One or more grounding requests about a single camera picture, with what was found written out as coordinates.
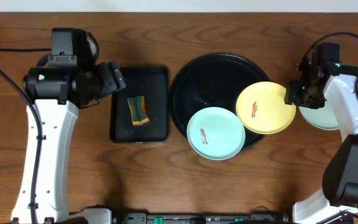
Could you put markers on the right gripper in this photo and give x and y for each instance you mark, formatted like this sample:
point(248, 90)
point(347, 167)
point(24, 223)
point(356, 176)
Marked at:
point(292, 96)

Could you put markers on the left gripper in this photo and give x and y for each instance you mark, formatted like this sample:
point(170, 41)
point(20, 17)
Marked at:
point(113, 78)

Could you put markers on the mint plate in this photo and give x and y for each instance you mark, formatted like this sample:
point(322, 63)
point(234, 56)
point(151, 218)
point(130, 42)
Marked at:
point(216, 133)
point(322, 118)

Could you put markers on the orange green sponge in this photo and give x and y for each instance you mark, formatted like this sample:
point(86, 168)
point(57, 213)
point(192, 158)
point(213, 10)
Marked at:
point(138, 111)

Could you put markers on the yellow plate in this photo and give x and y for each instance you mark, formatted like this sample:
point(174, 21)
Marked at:
point(262, 109)

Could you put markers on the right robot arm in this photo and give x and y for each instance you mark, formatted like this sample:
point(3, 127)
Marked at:
point(336, 84)

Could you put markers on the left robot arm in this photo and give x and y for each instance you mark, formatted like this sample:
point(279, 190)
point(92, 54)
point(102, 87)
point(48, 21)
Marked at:
point(58, 88)

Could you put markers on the black rectangular tray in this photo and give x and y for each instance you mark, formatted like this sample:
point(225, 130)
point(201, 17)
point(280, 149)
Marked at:
point(151, 83)

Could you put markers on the black round tray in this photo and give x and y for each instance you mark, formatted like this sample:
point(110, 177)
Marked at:
point(212, 80)

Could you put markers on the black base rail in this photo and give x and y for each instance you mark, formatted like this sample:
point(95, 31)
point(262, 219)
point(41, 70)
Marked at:
point(143, 218)

